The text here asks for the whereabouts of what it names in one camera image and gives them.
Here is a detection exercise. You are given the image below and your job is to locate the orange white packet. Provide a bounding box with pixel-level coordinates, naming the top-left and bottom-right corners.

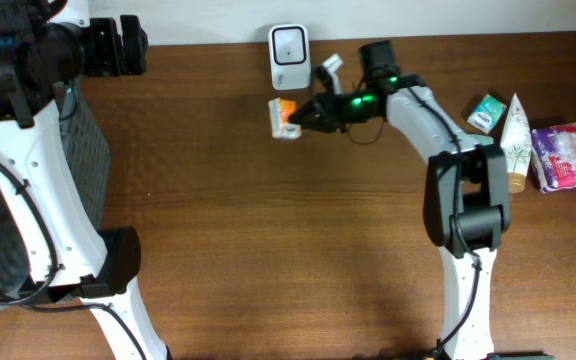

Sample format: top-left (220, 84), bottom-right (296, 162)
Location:
top-left (268, 98), bottom-right (301, 140)

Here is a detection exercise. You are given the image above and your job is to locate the small green tissue packet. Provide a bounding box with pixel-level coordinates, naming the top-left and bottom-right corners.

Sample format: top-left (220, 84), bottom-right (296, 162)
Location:
top-left (467, 94), bottom-right (507, 134)

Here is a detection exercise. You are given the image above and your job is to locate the white tube gold cap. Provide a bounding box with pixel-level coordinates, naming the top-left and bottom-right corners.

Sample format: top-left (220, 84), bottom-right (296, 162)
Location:
top-left (500, 94), bottom-right (532, 194)

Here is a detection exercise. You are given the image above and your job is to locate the pink floral pad package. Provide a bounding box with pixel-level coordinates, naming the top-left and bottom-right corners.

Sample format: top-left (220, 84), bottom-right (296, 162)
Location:
top-left (531, 123), bottom-right (576, 193)

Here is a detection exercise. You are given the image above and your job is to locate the teal wipes packet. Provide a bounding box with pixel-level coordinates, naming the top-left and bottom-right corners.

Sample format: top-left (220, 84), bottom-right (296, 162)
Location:
top-left (470, 134), bottom-right (494, 146)

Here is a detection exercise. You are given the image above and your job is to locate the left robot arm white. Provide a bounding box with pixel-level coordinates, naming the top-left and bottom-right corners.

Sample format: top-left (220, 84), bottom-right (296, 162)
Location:
top-left (0, 1), bottom-right (170, 359)

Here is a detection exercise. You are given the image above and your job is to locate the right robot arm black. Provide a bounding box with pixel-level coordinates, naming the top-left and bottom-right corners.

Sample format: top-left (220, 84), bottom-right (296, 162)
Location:
top-left (289, 40), bottom-right (510, 359)

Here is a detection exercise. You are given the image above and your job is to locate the white barcode scanner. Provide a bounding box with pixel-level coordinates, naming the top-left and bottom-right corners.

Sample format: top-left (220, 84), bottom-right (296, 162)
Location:
top-left (268, 24), bottom-right (312, 91)

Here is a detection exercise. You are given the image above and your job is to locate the grey plastic mesh basket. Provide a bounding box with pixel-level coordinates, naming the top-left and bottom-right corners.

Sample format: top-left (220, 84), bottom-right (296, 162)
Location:
top-left (0, 82), bottom-right (111, 310)

